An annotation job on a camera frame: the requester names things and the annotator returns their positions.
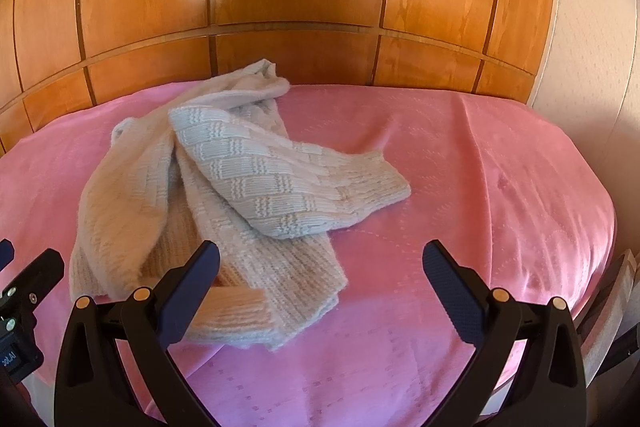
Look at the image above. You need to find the cream knitted sweater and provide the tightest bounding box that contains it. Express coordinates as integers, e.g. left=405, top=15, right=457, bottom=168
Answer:
left=70, top=60, right=411, bottom=350

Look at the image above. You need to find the striped fabric beside bed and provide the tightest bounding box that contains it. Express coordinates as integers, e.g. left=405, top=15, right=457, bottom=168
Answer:
left=577, top=249, right=639, bottom=386

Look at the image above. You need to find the pink bedspread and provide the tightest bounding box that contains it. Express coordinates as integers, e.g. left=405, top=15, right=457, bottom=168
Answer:
left=0, top=80, right=618, bottom=427

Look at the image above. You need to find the wooden panelled headboard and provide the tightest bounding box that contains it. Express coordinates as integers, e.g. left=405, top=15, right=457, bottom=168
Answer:
left=1, top=0, right=553, bottom=150

